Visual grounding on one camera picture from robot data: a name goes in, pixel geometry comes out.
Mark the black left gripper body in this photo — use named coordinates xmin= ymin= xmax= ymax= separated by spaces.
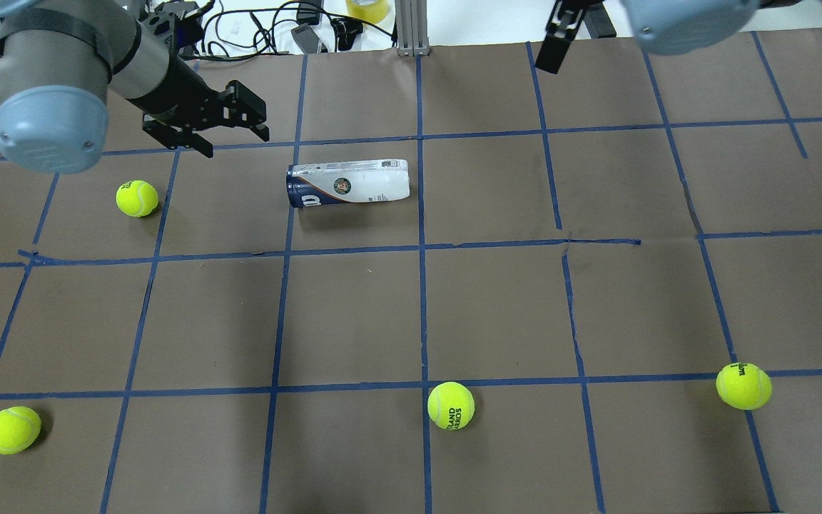
xmin=136 ymin=55 xmax=240 ymax=136

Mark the tennis ball can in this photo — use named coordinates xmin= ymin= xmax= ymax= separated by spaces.
xmin=285 ymin=158 xmax=410 ymax=208

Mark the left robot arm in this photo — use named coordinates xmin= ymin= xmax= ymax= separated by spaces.
xmin=0 ymin=1 xmax=270 ymax=173

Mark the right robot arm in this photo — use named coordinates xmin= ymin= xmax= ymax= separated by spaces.
xmin=534 ymin=1 xmax=822 ymax=74

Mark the tennis ball front right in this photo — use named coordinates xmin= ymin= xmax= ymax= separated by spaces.
xmin=115 ymin=180 xmax=159 ymax=218

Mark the tennis ball near base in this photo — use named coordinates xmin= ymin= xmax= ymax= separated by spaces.
xmin=0 ymin=406 xmax=42 ymax=455

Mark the centre tennis ball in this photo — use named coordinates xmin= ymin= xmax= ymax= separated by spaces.
xmin=427 ymin=381 xmax=475 ymax=430

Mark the Wilson tennis ball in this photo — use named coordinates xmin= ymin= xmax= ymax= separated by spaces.
xmin=716 ymin=362 xmax=773 ymax=410

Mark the yellow tape roll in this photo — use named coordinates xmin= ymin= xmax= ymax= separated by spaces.
xmin=345 ymin=0 xmax=390 ymax=25

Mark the aluminium frame post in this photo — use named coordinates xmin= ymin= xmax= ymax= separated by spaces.
xmin=394 ymin=0 xmax=431 ymax=56

